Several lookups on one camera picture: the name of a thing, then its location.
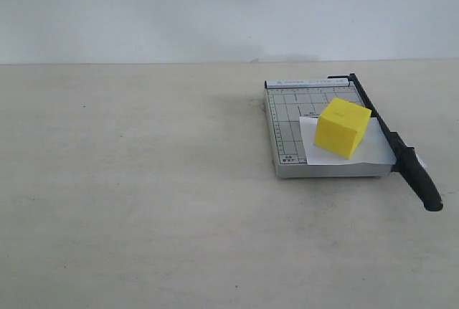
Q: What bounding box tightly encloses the yellow cube block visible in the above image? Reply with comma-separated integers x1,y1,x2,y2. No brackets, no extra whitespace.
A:
314,98,372,159

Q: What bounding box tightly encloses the white paper sheet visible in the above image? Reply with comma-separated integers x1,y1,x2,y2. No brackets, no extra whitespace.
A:
299,117,396,166

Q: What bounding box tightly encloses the black cutter blade arm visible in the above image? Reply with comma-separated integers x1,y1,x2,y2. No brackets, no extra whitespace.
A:
349,73,443,212

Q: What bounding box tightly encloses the grey paper cutter base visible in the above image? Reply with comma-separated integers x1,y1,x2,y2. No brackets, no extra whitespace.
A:
264,75,393,179

